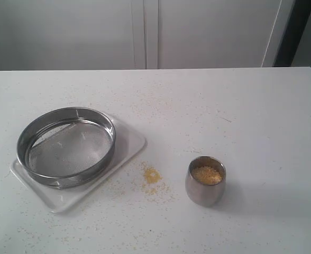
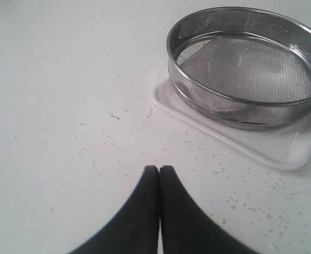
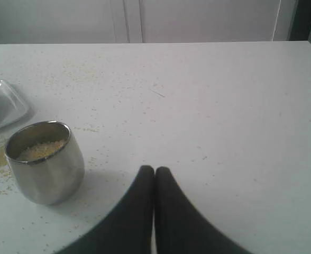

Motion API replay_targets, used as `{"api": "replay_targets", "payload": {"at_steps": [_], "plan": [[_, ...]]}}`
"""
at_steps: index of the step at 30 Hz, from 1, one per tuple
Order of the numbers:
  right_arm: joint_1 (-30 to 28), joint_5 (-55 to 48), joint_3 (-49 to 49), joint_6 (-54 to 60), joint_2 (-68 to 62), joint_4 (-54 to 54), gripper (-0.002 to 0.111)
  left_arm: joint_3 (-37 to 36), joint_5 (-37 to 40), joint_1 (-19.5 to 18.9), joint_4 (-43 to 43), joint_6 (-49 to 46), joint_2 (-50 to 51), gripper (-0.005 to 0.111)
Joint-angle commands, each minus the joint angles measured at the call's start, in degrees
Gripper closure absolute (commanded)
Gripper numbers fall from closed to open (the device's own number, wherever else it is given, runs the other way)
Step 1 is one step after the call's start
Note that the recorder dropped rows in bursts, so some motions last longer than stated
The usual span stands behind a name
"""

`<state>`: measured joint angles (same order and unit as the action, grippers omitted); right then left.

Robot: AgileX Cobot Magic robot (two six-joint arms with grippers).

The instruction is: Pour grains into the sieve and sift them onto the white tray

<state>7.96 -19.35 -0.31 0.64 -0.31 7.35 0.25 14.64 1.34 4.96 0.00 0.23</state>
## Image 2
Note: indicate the round steel mesh sieve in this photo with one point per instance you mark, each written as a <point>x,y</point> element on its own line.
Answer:
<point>244,67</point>

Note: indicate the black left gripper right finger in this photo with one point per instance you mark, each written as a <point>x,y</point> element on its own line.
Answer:
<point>185,228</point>

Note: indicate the white rectangular plastic tray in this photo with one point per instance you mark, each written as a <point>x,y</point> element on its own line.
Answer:
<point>287,148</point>

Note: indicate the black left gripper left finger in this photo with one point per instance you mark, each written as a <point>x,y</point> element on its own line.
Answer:
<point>135,227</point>

